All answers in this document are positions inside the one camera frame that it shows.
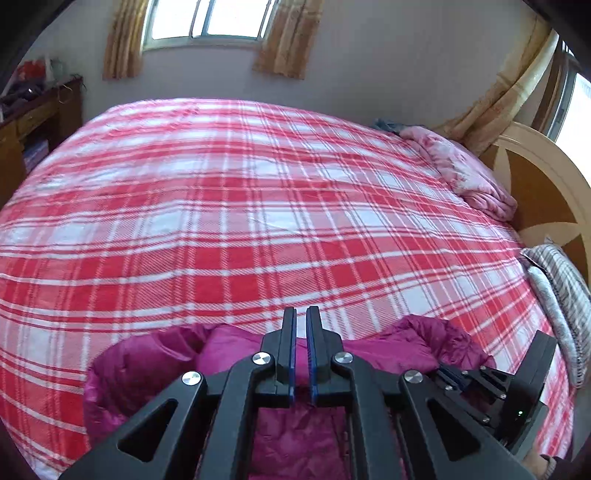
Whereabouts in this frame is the magenta quilted down jacket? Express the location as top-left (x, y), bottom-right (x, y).
top-left (83, 315), bottom-right (495, 479)

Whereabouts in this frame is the person's right hand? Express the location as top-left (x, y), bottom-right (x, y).
top-left (522, 451), bottom-right (557, 480)

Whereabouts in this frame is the grey floral pillow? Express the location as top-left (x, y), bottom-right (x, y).
top-left (527, 266), bottom-right (584, 389)

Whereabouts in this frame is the black white striped pillow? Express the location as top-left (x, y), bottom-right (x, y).
top-left (521, 243), bottom-right (590, 365)

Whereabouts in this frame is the cream wooden headboard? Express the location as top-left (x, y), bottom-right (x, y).
top-left (480, 122), bottom-right (590, 281)

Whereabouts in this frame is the red white plaid bedsheet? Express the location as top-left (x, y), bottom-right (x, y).
top-left (1, 99), bottom-right (550, 479)

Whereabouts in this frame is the pink folded quilt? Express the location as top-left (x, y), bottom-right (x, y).
top-left (400, 126), bottom-right (518, 222)

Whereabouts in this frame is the yellow curtain beside headboard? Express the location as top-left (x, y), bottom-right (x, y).
top-left (436, 13), bottom-right (559, 156)

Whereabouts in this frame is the window behind headboard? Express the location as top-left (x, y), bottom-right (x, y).
top-left (532, 40), bottom-right (590, 176)

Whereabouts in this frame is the brown wooden desk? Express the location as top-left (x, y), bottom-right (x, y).
top-left (1, 75), bottom-right (84, 205)

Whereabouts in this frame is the yellow curtain left of side window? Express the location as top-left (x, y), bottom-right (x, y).
top-left (102, 0), bottom-right (149, 80)

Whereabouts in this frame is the yellow curtain of side window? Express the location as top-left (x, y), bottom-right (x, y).
top-left (102, 0), bottom-right (149, 80)
top-left (253, 0), bottom-right (325, 80)

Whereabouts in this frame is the yellow curtain right of side window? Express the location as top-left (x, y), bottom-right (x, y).
top-left (253, 0), bottom-right (325, 80)

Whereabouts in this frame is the clutter pile on desk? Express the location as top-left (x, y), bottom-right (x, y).
top-left (1, 54), bottom-right (67, 122)

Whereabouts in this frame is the side aluminium window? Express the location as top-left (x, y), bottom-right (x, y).
top-left (143, 0), bottom-right (277, 50)

